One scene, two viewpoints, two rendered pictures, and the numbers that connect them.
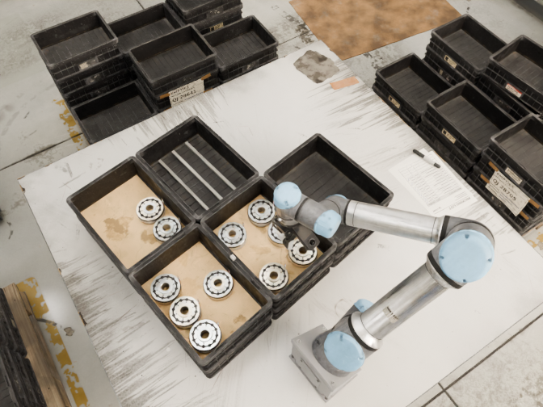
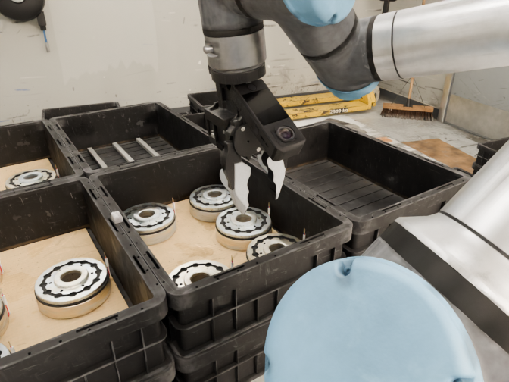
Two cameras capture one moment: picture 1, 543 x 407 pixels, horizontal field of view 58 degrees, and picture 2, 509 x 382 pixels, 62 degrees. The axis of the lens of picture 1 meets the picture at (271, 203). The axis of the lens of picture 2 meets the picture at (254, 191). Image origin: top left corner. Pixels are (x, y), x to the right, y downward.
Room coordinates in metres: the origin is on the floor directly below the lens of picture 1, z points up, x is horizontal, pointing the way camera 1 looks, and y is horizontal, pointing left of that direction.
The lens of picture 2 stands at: (0.18, -0.17, 1.27)
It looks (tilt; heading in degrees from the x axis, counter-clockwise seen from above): 28 degrees down; 10
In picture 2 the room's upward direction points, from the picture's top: straight up
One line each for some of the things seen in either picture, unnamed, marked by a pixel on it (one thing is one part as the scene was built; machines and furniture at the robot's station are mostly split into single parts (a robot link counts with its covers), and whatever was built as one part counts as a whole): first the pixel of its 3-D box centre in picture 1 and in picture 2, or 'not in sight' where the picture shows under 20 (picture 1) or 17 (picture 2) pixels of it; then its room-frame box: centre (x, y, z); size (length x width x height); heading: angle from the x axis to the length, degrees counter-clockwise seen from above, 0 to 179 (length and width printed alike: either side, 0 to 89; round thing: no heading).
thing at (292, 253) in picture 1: (302, 251); (277, 252); (0.75, -0.11, 0.86); 0.10 x 0.10 x 0.01
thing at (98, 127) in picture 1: (119, 123); not in sight; (1.84, 0.87, 0.26); 0.40 x 0.30 x 0.23; 123
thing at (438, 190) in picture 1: (433, 183); not in sight; (1.14, -0.69, 0.70); 0.33 x 0.23 x 0.01; 33
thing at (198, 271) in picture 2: (273, 275); (200, 279); (0.66, -0.01, 0.86); 0.05 x 0.05 x 0.01
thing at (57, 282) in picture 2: (217, 283); (71, 277); (0.63, 0.18, 0.86); 0.05 x 0.05 x 0.01
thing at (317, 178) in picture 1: (326, 193); (337, 186); (0.99, -0.21, 0.87); 0.40 x 0.30 x 0.11; 42
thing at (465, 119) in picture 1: (462, 134); not in sight; (1.72, -1.06, 0.31); 0.40 x 0.30 x 0.34; 33
